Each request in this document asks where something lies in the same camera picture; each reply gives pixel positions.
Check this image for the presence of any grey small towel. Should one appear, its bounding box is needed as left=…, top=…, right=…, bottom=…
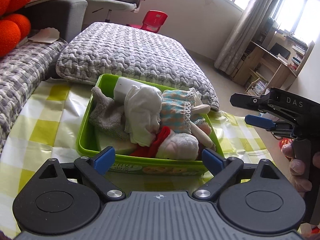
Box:
left=89, top=86, right=130, bottom=141

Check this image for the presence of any beige bunny doll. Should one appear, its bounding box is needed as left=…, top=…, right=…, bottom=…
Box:
left=159, top=88, right=213, bottom=148

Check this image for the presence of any white cloth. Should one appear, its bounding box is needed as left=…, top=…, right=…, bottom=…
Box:
left=124, top=85, right=163, bottom=147

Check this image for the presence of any pink white sponge block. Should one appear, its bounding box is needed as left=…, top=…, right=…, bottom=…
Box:
left=113, top=77, right=148, bottom=103

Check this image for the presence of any right hand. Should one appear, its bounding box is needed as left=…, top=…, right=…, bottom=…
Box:
left=281, top=144, right=312, bottom=196

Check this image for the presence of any green plastic bin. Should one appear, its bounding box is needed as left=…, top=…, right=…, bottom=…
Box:
left=75, top=73, right=225, bottom=177

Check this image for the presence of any wooden desk shelf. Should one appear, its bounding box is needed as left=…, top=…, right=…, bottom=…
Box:
left=231, top=18, right=315, bottom=96

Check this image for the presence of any yellow checkered plastic tablecloth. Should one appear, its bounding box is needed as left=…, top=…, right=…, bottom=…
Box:
left=1, top=81, right=270, bottom=237

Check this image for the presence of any beige curtain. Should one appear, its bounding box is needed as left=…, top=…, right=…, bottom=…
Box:
left=214, top=0, right=276, bottom=76

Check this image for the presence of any grey quilted ottoman cushion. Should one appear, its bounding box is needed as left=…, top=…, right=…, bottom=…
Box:
left=56, top=22, right=220, bottom=112

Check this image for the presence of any grey patterned sofa cover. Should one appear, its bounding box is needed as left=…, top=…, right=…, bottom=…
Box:
left=1, top=38, right=67, bottom=148

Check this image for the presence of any red plastic child chair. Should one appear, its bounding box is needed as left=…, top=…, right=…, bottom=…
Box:
left=127, top=10, right=168, bottom=33

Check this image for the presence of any white paper on sofa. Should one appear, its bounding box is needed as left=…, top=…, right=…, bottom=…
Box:
left=28, top=28, right=60, bottom=44

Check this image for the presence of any grey sofa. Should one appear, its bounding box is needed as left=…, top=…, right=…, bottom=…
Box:
left=21, top=0, right=87, bottom=42

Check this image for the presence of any orange carrot plush pillow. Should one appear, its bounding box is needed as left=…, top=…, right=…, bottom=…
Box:
left=1, top=0, right=31, bottom=57

